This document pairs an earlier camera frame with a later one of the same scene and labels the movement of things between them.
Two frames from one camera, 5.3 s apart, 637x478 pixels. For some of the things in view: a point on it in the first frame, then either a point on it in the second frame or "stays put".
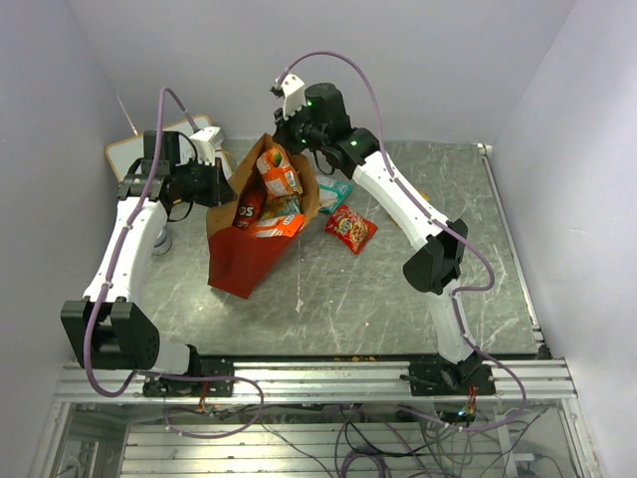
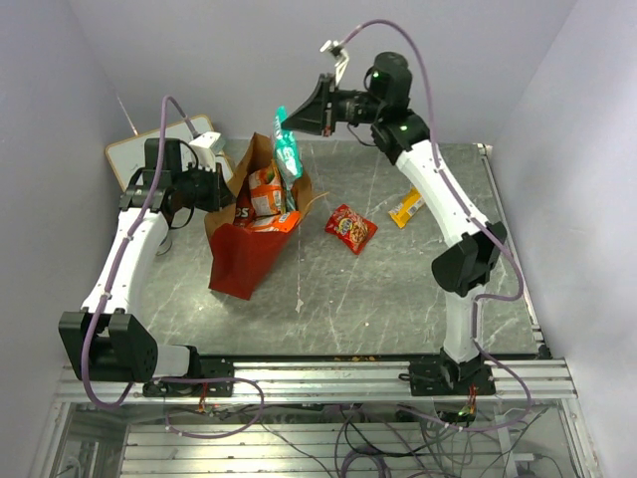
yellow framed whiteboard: x=122 y=156 stays put
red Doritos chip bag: x=251 y=204 stays put
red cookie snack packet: x=353 y=230 stays put
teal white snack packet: x=331 y=193 -> x=288 y=155
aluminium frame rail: x=313 y=382 stays put
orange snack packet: x=280 y=176 -> x=265 y=191
